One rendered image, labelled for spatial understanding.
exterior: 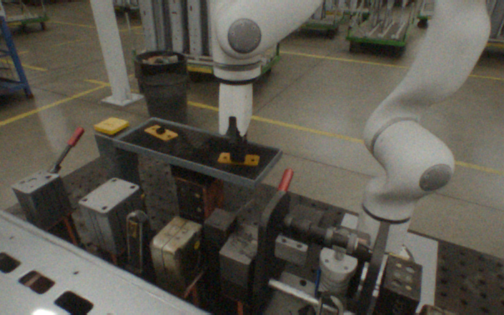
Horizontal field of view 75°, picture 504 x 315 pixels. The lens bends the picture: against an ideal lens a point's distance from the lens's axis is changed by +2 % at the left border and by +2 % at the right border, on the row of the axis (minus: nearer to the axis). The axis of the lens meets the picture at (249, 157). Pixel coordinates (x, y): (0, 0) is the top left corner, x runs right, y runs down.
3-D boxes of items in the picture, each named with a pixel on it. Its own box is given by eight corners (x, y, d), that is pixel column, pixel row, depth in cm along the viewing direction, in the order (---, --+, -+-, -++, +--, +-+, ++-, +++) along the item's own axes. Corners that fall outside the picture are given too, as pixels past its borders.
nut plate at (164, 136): (143, 131, 80) (142, 127, 79) (157, 126, 82) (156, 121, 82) (166, 142, 75) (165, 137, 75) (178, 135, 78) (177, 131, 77)
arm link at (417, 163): (396, 190, 89) (419, 109, 76) (440, 242, 73) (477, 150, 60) (353, 195, 87) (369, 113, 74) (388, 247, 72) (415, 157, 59)
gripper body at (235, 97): (223, 62, 63) (225, 115, 69) (209, 78, 55) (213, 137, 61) (261, 63, 62) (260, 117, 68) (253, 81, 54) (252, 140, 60)
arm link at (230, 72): (220, 52, 62) (221, 67, 63) (207, 64, 55) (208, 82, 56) (263, 53, 61) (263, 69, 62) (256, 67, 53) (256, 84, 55)
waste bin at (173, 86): (133, 131, 333) (118, 59, 294) (168, 112, 373) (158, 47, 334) (172, 142, 312) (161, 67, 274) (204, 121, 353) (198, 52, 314)
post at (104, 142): (125, 253, 106) (90, 133, 83) (142, 237, 112) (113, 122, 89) (142, 262, 103) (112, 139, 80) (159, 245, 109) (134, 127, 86)
